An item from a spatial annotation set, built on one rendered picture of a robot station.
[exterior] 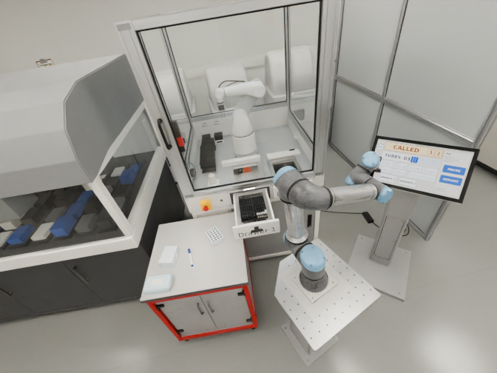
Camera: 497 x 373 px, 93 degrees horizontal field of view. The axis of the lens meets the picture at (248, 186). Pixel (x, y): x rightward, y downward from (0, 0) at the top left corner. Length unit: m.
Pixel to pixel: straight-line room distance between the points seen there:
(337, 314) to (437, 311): 1.21
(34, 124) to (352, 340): 2.31
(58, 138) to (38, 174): 0.23
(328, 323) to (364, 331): 0.88
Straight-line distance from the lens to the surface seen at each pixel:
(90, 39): 4.75
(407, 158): 1.74
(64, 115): 1.44
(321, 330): 1.33
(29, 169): 1.55
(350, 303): 1.40
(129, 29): 1.37
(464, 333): 2.45
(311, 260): 1.20
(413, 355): 2.24
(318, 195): 0.92
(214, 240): 1.59
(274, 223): 1.47
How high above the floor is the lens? 2.00
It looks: 39 degrees down
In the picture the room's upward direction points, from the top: 10 degrees counter-clockwise
